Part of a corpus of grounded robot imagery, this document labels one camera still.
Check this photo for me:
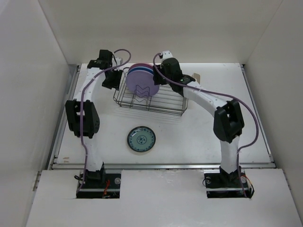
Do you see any wire dish rack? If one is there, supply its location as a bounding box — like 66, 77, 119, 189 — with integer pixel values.
113, 67, 188, 116

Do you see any aluminium front rail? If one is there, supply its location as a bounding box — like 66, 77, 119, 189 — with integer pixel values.
51, 162, 276, 170

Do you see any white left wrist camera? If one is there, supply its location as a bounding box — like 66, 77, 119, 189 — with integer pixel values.
113, 56, 123, 67

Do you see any pink plate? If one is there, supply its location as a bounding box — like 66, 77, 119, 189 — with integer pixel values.
129, 63, 152, 70

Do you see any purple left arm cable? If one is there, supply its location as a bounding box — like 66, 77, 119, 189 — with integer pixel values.
76, 48, 132, 197

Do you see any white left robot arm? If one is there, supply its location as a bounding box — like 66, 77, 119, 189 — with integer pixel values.
65, 50, 123, 188

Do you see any white cutlery holder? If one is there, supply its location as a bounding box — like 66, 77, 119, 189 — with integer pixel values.
192, 73, 201, 84

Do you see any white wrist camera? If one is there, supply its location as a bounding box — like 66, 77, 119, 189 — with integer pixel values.
159, 51, 173, 62
113, 56, 123, 67

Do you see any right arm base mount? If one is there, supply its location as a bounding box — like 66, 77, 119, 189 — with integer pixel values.
202, 172, 255, 199

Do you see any blue plate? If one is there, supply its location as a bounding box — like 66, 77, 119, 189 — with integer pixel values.
128, 66, 153, 74

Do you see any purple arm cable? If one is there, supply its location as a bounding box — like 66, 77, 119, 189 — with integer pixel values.
153, 52, 259, 198
76, 48, 132, 197

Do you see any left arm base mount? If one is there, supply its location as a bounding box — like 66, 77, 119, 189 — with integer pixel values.
76, 173, 121, 199

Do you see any lilac plate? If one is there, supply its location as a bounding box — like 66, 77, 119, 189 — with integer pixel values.
125, 70, 160, 97

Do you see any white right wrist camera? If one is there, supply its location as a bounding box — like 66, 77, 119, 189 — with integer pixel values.
159, 51, 173, 62

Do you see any teal patterned plate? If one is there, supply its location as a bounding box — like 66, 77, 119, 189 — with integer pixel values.
126, 126, 156, 153

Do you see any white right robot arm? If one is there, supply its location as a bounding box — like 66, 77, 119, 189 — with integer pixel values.
153, 58, 244, 186

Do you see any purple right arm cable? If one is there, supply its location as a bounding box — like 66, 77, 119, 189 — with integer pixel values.
153, 52, 259, 198

